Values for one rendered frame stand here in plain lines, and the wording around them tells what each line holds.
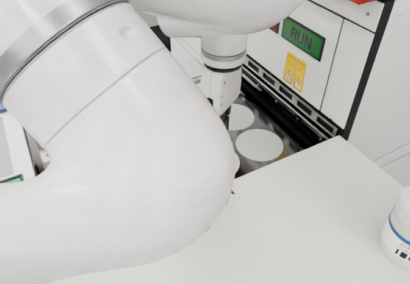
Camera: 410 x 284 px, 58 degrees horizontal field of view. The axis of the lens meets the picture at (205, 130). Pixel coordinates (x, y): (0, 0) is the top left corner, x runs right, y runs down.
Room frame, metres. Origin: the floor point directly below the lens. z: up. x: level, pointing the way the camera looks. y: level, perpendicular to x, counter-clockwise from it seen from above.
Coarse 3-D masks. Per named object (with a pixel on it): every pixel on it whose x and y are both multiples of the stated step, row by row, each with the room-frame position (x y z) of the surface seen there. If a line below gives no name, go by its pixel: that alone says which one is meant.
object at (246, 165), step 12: (240, 96) 0.75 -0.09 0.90; (252, 108) 0.70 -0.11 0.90; (264, 120) 0.65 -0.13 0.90; (228, 132) 0.61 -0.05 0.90; (240, 132) 0.61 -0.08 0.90; (276, 132) 0.61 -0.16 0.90; (288, 144) 0.57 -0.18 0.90; (240, 156) 0.54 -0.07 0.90; (288, 156) 0.54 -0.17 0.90; (240, 168) 0.50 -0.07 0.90; (252, 168) 0.50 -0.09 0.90
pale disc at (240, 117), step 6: (234, 108) 0.70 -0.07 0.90; (240, 108) 0.70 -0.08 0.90; (246, 108) 0.70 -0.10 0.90; (234, 114) 0.68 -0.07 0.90; (240, 114) 0.68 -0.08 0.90; (246, 114) 0.68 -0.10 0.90; (252, 114) 0.68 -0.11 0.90; (234, 120) 0.65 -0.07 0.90; (240, 120) 0.65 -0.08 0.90; (246, 120) 0.65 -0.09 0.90; (252, 120) 0.65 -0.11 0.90; (234, 126) 0.63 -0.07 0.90; (240, 126) 0.63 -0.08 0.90; (246, 126) 0.63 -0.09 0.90
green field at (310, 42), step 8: (288, 24) 0.70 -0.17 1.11; (296, 24) 0.68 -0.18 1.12; (288, 32) 0.70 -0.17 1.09; (296, 32) 0.68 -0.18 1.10; (304, 32) 0.66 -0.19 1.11; (296, 40) 0.67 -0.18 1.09; (304, 40) 0.65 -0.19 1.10; (312, 40) 0.63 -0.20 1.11; (320, 40) 0.62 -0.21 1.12; (304, 48) 0.65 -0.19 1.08; (312, 48) 0.63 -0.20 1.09; (320, 48) 0.61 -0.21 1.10
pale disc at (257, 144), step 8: (240, 136) 0.60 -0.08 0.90; (248, 136) 0.60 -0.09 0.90; (256, 136) 0.60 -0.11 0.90; (264, 136) 0.60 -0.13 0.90; (272, 136) 0.60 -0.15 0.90; (240, 144) 0.57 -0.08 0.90; (248, 144) 0.57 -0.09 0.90; (256, 144) 0.57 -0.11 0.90; (264, 144) 0.57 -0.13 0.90; (272, 144) 0.57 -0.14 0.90; (280, 144) 0.57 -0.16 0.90; (240, 152) 0.55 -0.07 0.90; (248, 152) 0.55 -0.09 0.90; (256, 152) 0.55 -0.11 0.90; (264, 152) 0.55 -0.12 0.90; (272, 152) 0.55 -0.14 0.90; (280, 152) 0.55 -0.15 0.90; (256, 160) 0.53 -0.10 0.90; (264, 160) 0.53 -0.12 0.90
